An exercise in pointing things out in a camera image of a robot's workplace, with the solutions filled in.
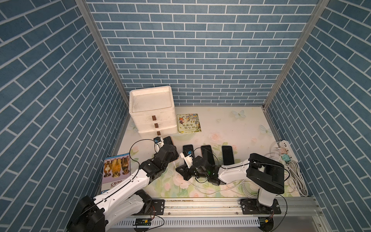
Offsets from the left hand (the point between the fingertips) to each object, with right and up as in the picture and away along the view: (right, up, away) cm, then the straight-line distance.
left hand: (176, 149), depth 83 cm
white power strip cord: (+69, -18, 0) cm, 72 cm away
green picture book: (+7, +14, +26) cm, 30 cm away
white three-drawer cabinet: (-14, +24, +2) cm, 28 cm away
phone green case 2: (+33, -6, +9) cm, 34 cm away
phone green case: (+7, +2, -9) cm, 12 cm away
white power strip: (+72, +1, +13) cm, 74 cm away
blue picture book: (-36, -13, +3) cm, 39 cm away
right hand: (+1, -11, -4) cm, 12 cm away
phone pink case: (-4, +5, +1) cm, 7 cm away
